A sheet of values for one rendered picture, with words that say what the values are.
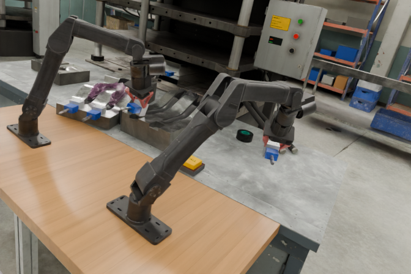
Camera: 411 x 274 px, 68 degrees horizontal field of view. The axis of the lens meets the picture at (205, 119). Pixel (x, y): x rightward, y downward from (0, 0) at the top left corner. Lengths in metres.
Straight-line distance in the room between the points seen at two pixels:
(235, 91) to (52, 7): 4.87
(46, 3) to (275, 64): 4.21
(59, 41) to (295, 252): 1.03
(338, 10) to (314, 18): 6.04
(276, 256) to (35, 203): 0.78
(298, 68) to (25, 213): 1.47
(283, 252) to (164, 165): 0.56
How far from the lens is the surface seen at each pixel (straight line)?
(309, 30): 1.81
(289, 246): 1.11
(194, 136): 0.78
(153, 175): 0.79
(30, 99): 1.22
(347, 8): 7.80
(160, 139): 1.22
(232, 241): 0.90
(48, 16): 5.48
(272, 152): 1.09
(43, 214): 0.92
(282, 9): 1.85
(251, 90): 0.82
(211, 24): 1.96
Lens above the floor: 1.39
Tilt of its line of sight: 21 degrees down
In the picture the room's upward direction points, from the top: 12 degrees clockwise
